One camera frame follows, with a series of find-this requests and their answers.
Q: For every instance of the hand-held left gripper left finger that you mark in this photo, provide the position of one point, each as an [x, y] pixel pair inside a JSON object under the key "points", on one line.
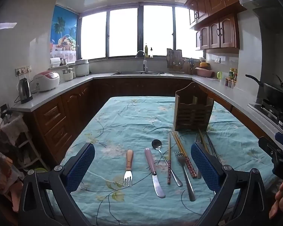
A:
{"points": [[82, 167]]}

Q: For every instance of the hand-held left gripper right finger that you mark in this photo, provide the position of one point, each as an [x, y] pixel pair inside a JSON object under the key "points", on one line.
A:
{"points": [[202, 167]]}

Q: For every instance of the large steel fork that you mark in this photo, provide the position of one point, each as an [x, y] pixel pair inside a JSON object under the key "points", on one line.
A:
{"points": [[186, 176]]}

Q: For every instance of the steel spoon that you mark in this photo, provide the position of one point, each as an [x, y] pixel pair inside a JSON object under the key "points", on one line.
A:
{"points": [[156, 144]]}

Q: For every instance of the wooden utensil holder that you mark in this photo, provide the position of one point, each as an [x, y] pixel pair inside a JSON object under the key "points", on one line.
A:
{"points": [[191, 113]]}

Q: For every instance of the metal chopstick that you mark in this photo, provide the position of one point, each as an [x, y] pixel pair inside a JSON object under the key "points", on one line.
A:
{"points": [[212, 147], [215, 149]]}

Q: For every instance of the brown wooden chopstick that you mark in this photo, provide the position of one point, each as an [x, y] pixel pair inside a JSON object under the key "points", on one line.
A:
{"points": [[203, 140]]}

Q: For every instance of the slim steel fork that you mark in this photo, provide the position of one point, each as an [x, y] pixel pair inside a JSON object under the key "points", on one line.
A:
{"points": [[197, 138]]}

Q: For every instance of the gas stove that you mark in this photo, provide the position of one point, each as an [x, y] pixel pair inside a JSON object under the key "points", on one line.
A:
{"points": [[268, 113]]}

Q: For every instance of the red patterned bamboo chopstick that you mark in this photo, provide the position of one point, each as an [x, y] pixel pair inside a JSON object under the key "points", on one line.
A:
{"points": [[169, 155]]}

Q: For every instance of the black wok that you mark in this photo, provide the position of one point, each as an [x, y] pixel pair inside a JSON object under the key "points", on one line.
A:
{"points": [[273, 94]]}

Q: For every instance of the teal floral tablecloth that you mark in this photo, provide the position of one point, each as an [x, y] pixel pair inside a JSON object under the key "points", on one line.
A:
{"points": [[120, 127]]}

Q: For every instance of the brown wooden lower cabinets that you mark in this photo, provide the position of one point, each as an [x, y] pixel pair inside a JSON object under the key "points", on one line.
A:
{"points": [[61, 113]]}

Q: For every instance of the brown wooden cabinets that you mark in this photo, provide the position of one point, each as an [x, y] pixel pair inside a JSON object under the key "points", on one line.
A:
{"points": [[61, 113], [224, 30]]}

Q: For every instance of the group of spice jars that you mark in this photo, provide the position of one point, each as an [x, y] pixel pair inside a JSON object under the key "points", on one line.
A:
{"points": [[231, 78]]}

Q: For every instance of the grey kitchen countertop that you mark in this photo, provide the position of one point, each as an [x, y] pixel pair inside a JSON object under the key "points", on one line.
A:
{"points": [[51, 94]]}

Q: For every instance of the cloth covered rack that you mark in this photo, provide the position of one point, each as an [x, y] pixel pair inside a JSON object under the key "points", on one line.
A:
{"points": [[11, 127]]}

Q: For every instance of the green cup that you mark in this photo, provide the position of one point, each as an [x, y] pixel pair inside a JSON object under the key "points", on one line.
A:
{"points": [[219, 75]]}

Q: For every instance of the small white electric pot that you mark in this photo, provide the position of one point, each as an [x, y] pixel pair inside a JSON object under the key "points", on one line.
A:
{"points": [[68, 74]]}

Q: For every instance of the pink basin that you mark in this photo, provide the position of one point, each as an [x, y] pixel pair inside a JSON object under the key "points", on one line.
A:
{"points": [[204, 73]]}

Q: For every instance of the white and red rice cooker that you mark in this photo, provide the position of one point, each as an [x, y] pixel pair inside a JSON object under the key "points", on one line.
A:
{"points": [[46, 80]]}

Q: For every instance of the steel electric kettle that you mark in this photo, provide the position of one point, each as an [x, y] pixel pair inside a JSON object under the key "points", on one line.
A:
{"points": [[24, 90]]}

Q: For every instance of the large white cooker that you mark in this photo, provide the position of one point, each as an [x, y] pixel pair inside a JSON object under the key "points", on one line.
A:
{"points": [[82, 68]]}

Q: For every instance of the knife block with scissors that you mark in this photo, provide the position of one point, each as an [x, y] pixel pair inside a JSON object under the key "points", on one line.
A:
{"points": [[189, 67]]}

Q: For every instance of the yellow bowl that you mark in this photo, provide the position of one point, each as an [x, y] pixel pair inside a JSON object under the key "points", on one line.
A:
{"points": [[204, 64]]}

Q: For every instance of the kitchen sink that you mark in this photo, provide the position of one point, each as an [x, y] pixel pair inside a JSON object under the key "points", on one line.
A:
{"points": [[132, 73]]}

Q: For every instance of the white bowl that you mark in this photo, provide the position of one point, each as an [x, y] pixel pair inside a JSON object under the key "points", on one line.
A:
{"points": [[202, 59]]}

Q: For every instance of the paper towel roll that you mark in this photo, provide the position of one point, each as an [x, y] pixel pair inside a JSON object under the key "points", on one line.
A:
{"points": [[55, 62]]}

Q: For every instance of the wooden cutting board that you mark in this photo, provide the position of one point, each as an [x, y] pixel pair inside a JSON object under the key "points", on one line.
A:
{"points": [[174, 58]]}

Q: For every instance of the chrome kitchen faucet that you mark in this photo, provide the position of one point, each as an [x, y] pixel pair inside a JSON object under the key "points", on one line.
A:
{"points": [[145, 63]]}

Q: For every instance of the brown wooden upper cabinets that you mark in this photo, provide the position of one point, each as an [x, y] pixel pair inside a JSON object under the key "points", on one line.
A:
{"points": [[224, 30]]}

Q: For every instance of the clear soap bottle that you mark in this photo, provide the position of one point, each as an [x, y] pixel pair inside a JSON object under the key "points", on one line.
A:
{"points": [[151, 53]]}

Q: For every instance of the yellow oil bottle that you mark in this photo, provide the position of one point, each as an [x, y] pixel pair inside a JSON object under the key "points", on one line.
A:
{"points": [[146, 51]]}

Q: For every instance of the grey range hood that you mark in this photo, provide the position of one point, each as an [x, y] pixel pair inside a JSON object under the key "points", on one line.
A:
{"points": [[271, 9]]}

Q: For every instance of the kitchen window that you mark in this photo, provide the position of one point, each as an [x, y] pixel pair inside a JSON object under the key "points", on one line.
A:
{"points": [[122, 33]]}

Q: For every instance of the blue fruit print blind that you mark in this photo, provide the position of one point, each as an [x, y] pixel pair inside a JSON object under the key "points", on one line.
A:
{"points": [[63, 28]]}

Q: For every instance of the small wall socket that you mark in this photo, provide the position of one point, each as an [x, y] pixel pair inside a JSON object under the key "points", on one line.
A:
{"points": [[217, 60]]}

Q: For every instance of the wall socket strip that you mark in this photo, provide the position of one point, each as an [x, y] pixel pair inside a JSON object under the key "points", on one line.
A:
{"points": [[23, 70]]}

